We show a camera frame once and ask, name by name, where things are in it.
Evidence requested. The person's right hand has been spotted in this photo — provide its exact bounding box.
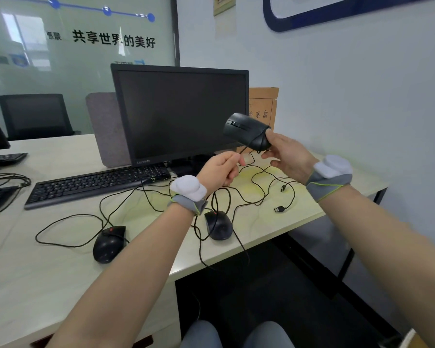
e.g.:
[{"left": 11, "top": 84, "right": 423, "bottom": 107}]
[{"left": 260, "top": 129, "right": 319, "bottom": 185}]

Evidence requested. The person's left hand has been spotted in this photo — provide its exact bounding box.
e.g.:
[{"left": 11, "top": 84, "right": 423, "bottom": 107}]
[{"left": 197, "top": 151, "right": 246, "bottom": 195}]

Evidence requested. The black wired mouse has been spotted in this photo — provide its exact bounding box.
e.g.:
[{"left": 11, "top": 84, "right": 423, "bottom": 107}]
[
  {"left": 192, "top": 188, "right": 253, "bottom": 269},
  {"left": 210, "top": 143, "right": 298, "bottom": 214}
]

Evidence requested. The person's left forearm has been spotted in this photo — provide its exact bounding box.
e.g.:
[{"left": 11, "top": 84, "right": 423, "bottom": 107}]
[{"left": 45, "top": 204, "right": 196, "bottom": 348}]

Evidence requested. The person's right forearm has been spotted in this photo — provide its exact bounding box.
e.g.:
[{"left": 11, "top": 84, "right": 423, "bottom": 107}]
[{"left": 319, "top": 184, "right": 435, "bottom": 348}]

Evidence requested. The person's left leg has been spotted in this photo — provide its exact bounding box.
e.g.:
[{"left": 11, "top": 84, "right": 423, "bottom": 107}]
[{"left": 179, "top": 319, "right": 222, "bottom": 348}]

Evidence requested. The person's leg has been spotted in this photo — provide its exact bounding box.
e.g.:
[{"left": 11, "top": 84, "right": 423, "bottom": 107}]
[
  {"left": 243, "top": 321, "right": 295, "bottom": 348},
  {"left": 179, "top": 319, "right": 222, "bottom": 348}
]

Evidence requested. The person's right leg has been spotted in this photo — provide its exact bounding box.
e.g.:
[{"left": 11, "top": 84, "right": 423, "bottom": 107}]
[{"left": 243, "top": 321, "right": 295, "bottom": 348}]

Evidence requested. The brown cardboard file box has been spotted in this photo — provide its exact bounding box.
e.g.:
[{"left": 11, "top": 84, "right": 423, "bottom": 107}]
[{"left": 248, "top": 87, "right": 280, "bottom": 131}]

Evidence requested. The grey table side panel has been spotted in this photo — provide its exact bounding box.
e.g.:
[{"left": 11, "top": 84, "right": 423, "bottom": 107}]
[{"left": 288, "top": 190, "right": 379, "bottom": 276}]

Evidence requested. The grey felt divider panel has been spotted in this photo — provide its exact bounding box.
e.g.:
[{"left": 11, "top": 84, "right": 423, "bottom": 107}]
[{"left": 85, "top": 91, "right": 131, "bottom": 169}]

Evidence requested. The pale wooden table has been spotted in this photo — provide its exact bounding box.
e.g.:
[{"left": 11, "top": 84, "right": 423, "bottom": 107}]
[
  {"left": 0, "top": 133, "right": 390, "bottom": 348},
  {"left": 0, "top": 134, "right": 89, "bottom": 272}
]

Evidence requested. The printed glass partition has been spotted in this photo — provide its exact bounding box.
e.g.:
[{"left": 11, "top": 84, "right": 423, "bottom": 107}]
[{"left": 0, "top": 0, "right": 181, "bottom": 136}]

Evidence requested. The black office chair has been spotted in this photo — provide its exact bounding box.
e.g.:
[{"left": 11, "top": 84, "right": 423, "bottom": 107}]
[{"left": 0, "top": 93, "right": 81, "bottom": 141}]

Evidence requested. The yellow chair white rim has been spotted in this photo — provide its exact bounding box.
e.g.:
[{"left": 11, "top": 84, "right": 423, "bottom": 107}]
[{"left": 398, "top": 328, "right": 430, "bottom": 348}]

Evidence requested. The thin black keyboard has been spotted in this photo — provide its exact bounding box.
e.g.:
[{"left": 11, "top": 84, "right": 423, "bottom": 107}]
[{"left": 0, "top": 152, "right": 29, "bottom": 168}]

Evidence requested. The white wrist tracker grey strap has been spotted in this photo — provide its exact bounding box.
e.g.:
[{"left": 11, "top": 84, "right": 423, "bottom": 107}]
[
  {"left": 305, "top": 154, "right": 353, "bottom": 203},
  {"left": 168, "top": 174, "right": 208, "bottom": 216}
]

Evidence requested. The black metal table frame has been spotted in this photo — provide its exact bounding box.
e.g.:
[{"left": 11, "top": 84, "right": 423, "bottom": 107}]
[{"left": 272, "top": 187, "right": 389, "bottom": 300}]

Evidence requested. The blue framed wall board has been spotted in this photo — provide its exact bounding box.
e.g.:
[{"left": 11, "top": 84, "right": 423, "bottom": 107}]
[{"left": 262, "top": 0, "right": 435, "bottom": 33}]

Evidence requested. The beige wall notice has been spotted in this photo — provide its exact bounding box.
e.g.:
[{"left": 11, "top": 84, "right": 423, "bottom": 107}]
[{"left": 213, "top": 0, "right": 237, "bottom": 17}]

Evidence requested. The black cable bundle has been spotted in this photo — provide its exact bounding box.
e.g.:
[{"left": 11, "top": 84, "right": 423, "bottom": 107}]
[{"left": 0, "top": 173, "right": 32, "bottom": 191}]

